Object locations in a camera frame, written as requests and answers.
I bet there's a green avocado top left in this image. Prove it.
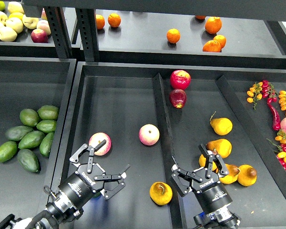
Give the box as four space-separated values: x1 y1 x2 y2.
20 108 40 127

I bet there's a black shelf post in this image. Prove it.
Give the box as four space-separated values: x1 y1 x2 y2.
75 8 100 62
44 6 72 59

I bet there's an orange right middle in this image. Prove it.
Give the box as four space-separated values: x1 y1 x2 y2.
213 34 226 48

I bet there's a yellow pear with stem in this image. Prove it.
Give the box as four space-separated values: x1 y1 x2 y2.
210 112 233 135

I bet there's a bright red apple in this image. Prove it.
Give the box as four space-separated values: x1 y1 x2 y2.
170 70 191 90

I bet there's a mixed tomato cluster lower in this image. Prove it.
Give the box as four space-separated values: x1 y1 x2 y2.
267 129 286 171

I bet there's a dark avocado left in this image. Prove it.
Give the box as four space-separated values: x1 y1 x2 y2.
5 125 34 141

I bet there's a dark avocado bottom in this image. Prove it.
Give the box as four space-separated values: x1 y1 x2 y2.
17 149 40 173

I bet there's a yellow pear lying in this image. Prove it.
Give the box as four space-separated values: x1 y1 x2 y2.
219 164 240 184

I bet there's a green avocado top right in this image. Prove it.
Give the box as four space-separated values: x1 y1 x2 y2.
37 105 59 120

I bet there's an orange cherry tomato vine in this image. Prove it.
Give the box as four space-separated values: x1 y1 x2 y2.
246 82 263 110

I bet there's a green avocado middle right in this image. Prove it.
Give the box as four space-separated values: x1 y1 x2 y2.
36 120 57 134

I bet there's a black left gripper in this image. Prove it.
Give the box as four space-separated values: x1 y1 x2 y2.
58 140 131 208

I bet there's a pink apple left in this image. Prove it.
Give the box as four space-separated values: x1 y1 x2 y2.
89 132 112 156

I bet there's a green avocado right lower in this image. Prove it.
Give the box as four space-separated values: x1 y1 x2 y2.
39 132 54 157

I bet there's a black upper left tray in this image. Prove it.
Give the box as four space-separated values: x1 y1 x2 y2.
0 6 78 59

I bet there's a pink apple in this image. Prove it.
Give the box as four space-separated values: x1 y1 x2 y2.
89 132 112 156
139 124 160 146

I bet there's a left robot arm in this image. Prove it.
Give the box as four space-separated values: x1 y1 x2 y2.
0 140 126 229

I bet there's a red apple on shelf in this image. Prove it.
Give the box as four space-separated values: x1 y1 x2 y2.
31 29 48 43

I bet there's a red cherry tomato vine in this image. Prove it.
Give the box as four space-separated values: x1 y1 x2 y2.
262 80 277 104

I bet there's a dark green avocado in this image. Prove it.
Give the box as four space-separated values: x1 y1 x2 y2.
92 191 102 198

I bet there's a dark red apple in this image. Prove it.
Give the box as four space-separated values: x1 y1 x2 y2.
169 89 187 109

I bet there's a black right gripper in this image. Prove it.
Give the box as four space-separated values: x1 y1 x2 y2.
171 144 232 214

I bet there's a black shelf post left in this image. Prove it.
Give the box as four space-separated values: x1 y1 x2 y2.
44 6 72 59

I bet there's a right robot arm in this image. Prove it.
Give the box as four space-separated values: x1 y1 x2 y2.
171 144 241 229

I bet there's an orange front right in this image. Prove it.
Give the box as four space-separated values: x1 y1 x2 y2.
203 40 222 52

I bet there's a black centre tray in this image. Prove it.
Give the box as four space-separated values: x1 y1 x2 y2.
55 62 286 229

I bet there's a yellow pear small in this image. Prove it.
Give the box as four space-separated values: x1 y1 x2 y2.
199 149 218 171

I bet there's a pink apple centre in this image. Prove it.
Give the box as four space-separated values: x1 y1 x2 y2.
139 124 160 146

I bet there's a black shelf post right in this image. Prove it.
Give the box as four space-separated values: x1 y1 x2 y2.
75 8 100 62

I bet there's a bright green avocado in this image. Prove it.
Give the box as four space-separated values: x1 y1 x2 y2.
0 141 18 163

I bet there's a red chili pepper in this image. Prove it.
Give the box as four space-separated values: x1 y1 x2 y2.
267 98 281 131

